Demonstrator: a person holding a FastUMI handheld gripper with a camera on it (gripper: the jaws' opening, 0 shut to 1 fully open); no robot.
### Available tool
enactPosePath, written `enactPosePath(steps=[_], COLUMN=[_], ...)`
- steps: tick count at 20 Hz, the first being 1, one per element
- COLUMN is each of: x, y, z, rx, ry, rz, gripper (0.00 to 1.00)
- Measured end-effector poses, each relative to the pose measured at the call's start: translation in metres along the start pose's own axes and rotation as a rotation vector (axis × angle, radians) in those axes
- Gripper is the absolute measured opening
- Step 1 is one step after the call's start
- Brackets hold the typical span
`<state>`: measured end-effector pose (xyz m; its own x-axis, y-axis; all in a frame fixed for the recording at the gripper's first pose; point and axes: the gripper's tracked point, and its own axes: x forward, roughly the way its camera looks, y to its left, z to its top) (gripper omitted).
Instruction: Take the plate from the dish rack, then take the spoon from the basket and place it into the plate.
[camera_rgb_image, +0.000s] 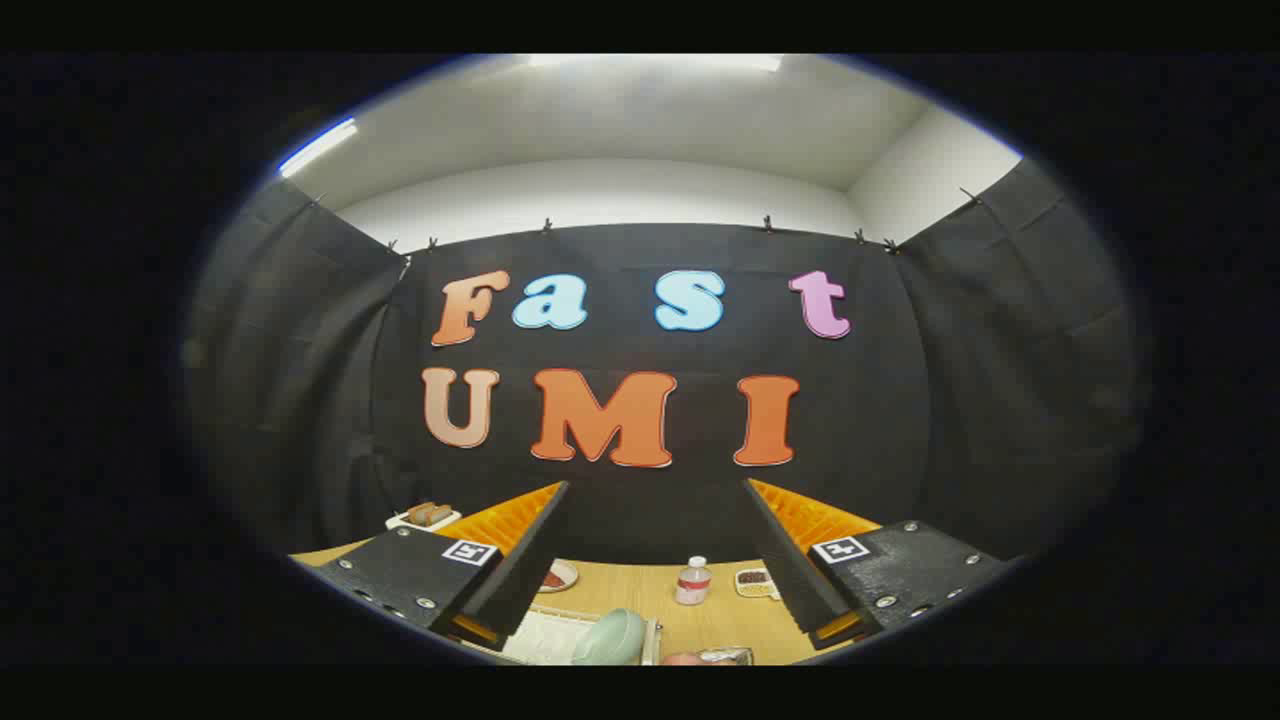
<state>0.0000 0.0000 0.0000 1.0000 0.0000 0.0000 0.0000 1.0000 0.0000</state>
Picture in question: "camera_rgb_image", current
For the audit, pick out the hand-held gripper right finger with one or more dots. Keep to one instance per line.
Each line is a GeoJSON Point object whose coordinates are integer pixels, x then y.
{"type": "Point", "coordinates": [785, 575]}

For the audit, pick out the long ceiling light strip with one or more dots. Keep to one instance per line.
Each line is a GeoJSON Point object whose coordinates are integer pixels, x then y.
{"type": "Point", "coordinates": [318, 146]}

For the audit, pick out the clear bottle with red label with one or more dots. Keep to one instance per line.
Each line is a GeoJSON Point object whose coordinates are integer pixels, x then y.
{"type": "Point", "coordinates": [693, 585]}

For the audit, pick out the beige plate with meat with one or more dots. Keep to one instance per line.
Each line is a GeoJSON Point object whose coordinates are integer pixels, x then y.
{"type": "Point", "coordinates": [560, 577]}

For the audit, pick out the toast slice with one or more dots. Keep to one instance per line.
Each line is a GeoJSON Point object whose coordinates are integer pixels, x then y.
{"type": "Point", "coordinates": [420, 513]}
{"type": "Point", "coordinates": [442, 515]}

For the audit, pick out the white toaster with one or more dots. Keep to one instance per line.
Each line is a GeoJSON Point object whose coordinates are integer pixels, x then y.
{"type": "Point", "coordinates": [440, 521]}

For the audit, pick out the wide ceiling light panel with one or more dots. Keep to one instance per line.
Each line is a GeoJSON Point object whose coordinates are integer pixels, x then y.
{"type": "Point", "coordinates": [650, 61]}

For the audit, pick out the white divided snack tray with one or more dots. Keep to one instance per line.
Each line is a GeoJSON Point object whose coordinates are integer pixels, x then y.
{"type": "Point", "coordinates": [755, 582]}

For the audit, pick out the light green plate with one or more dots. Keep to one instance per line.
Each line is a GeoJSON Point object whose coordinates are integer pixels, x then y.
{"type": "Point", "coordinates": [610, 635]}

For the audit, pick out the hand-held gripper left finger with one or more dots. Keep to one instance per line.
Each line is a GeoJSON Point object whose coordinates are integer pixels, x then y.
{"type": "Point", "coordinates": [525, 575]}

